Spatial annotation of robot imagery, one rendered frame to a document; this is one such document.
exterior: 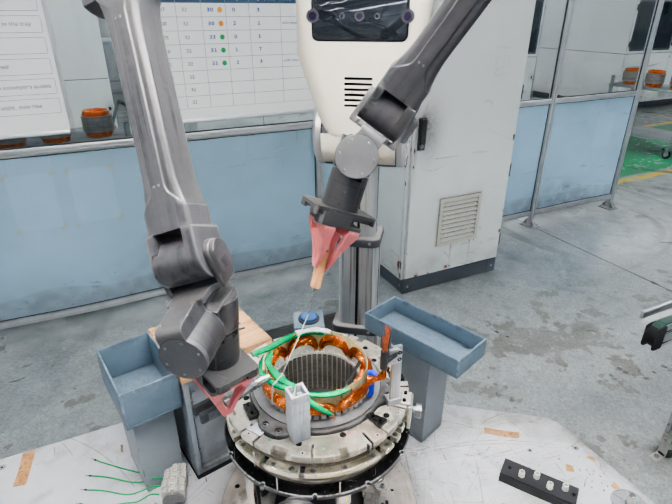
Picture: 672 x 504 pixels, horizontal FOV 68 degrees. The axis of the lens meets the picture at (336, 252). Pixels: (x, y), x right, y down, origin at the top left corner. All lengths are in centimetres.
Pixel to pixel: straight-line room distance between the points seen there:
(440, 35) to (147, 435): 89
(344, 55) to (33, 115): 203
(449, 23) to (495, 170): 276
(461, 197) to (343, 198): 257
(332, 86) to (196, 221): 58
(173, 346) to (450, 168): 271
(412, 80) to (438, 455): 84
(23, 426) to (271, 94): 208
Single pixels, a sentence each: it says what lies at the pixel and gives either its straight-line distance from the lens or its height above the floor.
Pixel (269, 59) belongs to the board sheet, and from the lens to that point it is 300.
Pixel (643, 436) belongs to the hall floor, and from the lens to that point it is 270.
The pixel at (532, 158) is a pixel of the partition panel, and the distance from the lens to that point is 441.
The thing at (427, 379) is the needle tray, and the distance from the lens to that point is 113.
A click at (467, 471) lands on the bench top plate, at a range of 122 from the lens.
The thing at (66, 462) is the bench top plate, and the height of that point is 78.
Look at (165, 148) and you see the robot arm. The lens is 63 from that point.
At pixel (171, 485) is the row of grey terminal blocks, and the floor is 82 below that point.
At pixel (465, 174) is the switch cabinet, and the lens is 325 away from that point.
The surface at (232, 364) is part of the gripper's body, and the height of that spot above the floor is 126.
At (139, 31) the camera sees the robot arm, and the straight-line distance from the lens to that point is 68.
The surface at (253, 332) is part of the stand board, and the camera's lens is 109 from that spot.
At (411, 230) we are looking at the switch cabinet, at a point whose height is 46.
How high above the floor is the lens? 168
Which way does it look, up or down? 26 degrees down
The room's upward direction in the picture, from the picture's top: straight up
